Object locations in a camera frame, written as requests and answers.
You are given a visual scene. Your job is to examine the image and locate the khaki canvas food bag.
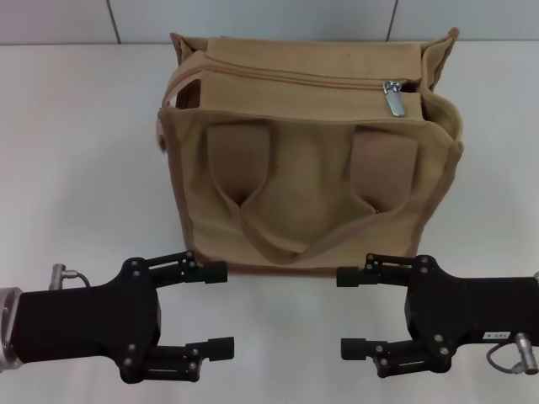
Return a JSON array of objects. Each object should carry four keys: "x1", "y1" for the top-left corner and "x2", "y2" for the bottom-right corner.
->
[{"x1": 156, "y1": 27, "x2": 465, "y2": 279}]

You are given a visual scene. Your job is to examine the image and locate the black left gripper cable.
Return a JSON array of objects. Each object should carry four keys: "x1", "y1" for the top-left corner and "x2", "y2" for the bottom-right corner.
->
[{"x1": 50, "y1": 263, "x2": 92, "y2": 291}]

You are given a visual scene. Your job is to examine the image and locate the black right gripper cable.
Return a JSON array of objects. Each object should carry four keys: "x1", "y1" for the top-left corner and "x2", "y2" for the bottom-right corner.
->
[{"x1": 486, "y1": 331, "x2": 539, "y2": 375}]

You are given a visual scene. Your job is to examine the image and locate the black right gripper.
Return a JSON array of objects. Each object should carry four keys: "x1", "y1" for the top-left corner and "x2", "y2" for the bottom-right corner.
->
[{"x1": 336, "y1": 252, "x2": 539, "y2": 378}]

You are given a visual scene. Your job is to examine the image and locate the silver metal zipper pull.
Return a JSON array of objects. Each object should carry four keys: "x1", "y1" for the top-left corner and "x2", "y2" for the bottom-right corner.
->
[{"x1": 382, "y1": 79, "x2": 406, "y2": 118}]

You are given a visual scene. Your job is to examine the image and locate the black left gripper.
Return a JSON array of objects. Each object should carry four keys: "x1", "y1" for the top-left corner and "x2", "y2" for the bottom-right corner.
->
[{"x1": 8, "y1": 257, "x2": 163, "y2": 384}]

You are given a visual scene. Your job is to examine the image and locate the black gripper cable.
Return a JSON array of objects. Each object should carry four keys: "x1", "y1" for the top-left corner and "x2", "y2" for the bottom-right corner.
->
[
  {"x1": 50, "y1": 263, "x2": 92, "y2": 291},
  {"x1": 486, "y1": 331, "x2": 539, "y2": 375}
]

